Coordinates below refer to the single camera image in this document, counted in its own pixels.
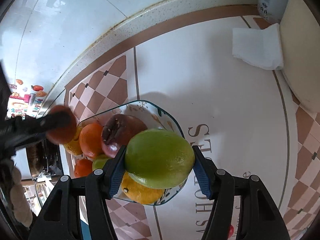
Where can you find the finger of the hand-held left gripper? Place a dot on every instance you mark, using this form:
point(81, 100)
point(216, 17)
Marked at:
point(50, 122)

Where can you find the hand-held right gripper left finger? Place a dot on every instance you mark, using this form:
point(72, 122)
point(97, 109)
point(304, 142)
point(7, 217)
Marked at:
point(116, 177)

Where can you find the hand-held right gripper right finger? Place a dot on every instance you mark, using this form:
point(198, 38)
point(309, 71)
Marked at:
point(201, 177)

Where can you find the dark rust-red fruit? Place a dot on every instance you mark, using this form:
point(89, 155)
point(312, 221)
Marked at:
point(62, 135)

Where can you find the green apple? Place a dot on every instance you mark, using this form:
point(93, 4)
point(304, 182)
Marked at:
point(101, 162)
point(160, 157)

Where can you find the yellow orange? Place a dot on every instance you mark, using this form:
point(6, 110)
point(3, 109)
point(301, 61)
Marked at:
point(73, 146)
point(142, 193)

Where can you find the dark red apple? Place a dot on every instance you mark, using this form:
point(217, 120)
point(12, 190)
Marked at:
point(122, 130)

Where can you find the oval floral plate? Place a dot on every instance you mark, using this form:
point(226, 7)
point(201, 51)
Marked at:
point(160, 120)

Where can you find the black wok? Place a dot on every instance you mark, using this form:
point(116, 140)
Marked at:
point(36, 158)

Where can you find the black gas stove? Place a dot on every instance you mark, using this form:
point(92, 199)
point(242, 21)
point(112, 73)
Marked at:
point(52, 162)

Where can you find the cherry tomato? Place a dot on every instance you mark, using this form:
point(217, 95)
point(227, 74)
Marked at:
point(231, 231)

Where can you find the checkered table mat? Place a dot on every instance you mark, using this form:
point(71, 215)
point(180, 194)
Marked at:
point(225, 117)

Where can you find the white paper tissue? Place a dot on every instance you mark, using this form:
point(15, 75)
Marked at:
point(257, 46)

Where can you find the cream utensil holder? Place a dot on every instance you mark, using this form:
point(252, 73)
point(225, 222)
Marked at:
point(302, 55)

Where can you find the colourful wall decal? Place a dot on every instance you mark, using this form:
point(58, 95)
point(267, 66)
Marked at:
point(25, 100)

